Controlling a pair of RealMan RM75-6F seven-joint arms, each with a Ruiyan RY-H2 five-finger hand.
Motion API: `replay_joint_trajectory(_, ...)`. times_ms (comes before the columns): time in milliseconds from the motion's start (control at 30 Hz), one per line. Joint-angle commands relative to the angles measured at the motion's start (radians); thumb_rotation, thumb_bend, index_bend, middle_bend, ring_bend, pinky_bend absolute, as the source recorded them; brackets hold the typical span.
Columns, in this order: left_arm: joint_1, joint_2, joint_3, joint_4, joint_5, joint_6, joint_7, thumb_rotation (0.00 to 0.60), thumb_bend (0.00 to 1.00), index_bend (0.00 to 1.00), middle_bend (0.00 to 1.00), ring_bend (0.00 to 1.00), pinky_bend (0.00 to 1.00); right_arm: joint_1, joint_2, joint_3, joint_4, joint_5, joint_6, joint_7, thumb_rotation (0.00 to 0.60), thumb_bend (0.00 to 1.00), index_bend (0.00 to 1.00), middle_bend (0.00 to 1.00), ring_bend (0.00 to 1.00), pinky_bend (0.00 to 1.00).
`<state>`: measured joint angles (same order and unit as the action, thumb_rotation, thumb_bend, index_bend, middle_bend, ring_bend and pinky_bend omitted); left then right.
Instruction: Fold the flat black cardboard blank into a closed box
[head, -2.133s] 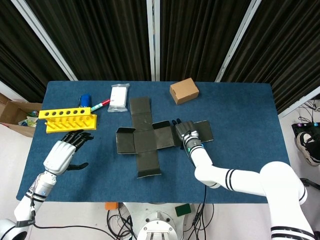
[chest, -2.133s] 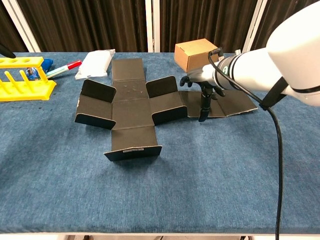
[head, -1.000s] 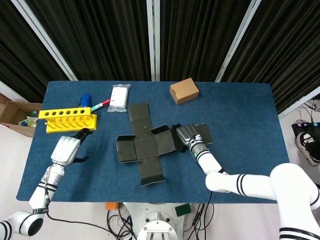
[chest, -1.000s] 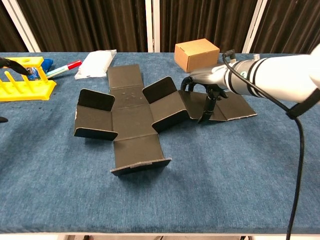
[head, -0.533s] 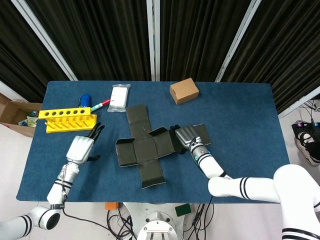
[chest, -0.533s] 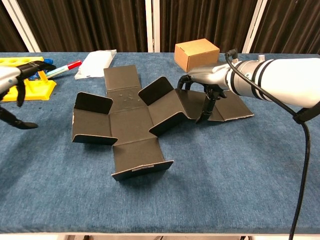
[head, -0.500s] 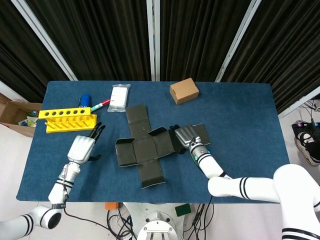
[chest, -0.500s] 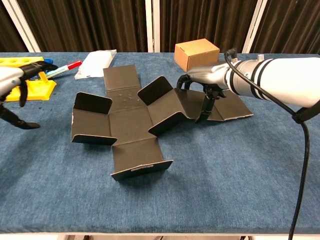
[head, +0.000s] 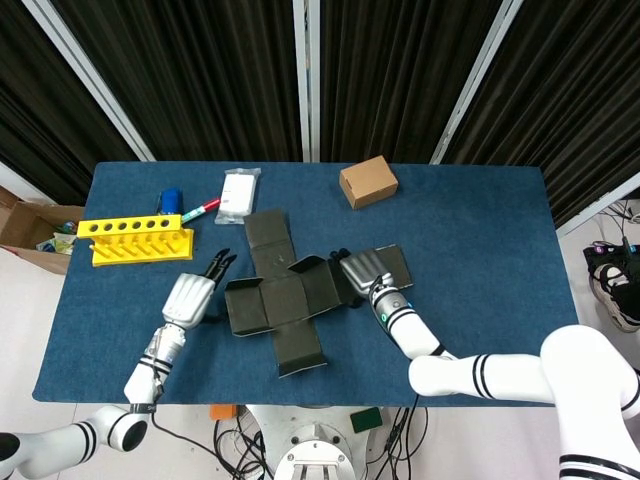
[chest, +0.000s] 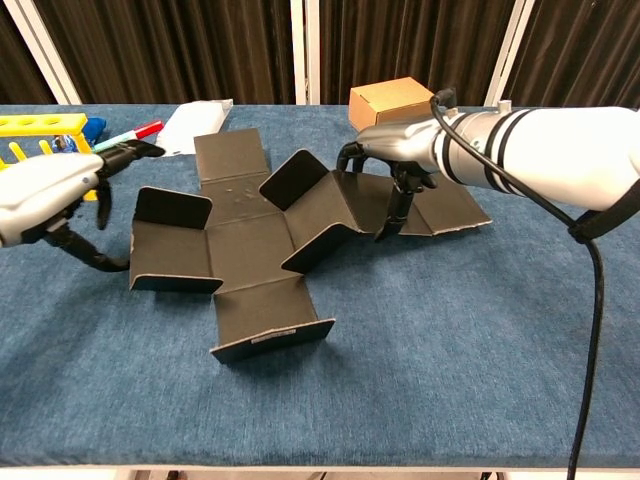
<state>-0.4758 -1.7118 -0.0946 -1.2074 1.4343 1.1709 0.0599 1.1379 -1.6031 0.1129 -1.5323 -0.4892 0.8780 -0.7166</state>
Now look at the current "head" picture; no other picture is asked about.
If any dark green rectangular block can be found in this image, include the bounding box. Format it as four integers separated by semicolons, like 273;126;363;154
349;406;384;435

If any small brown cardboard box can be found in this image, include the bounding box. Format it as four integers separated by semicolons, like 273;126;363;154
339;154;400;210

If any yellow test tube rack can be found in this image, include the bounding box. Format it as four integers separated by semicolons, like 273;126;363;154
76;213;196;269

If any black pleated curtain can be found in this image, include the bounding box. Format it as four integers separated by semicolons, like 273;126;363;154
49;0;304;163
441;0;640;229
0;0;140;207
319;0;512;164

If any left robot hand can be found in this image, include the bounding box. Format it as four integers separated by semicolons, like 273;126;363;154
160;248;239;332

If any white packet in clear bag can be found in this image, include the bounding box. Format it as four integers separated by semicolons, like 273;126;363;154
214;166;262;226

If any red and teal marker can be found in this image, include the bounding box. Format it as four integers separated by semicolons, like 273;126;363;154
180;197;222;225

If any black cable tangle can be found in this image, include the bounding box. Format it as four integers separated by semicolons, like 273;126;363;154
213;414;275;480
372;407;431;480

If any black and white sneaker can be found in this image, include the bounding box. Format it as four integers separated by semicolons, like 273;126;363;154
590;263;640;334

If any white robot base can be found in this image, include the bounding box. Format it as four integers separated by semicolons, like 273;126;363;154
247;403;390;480

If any white frame post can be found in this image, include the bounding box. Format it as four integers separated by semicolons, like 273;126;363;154
0;159;39;202
21;0;157;163
429;0;524;166
556;171;640;239
292;0;322;163

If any black foldable cardboard box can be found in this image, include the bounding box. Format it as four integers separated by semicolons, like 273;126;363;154
223;208;416;379

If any blue table mat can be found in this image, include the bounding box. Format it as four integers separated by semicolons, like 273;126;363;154
31;160;599;411

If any blue bottle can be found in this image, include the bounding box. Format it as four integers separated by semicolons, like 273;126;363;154
158;187;185;217

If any open brown floor carton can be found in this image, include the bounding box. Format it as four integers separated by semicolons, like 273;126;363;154
0;185;87;276

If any black device with coloured buttons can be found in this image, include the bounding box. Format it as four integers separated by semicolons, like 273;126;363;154
583;240;640;272

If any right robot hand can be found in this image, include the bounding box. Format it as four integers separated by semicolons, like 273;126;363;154
326;247;397;309

